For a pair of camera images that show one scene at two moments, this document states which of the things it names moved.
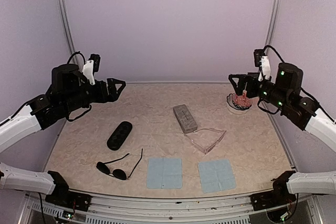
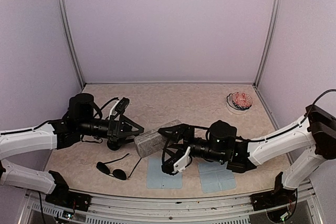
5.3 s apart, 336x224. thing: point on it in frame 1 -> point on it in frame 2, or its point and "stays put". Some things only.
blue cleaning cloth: [164, 173] stays put
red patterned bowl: [239, 104] stays put
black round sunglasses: [117, 173] stays put
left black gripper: [112, 95] -> [115, 128]
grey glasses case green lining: [184, 118] -> [153, 142]
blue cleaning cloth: [216, 175] stays put
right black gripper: [251, 77] -> [182, 132]
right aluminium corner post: [275, 8] stays put
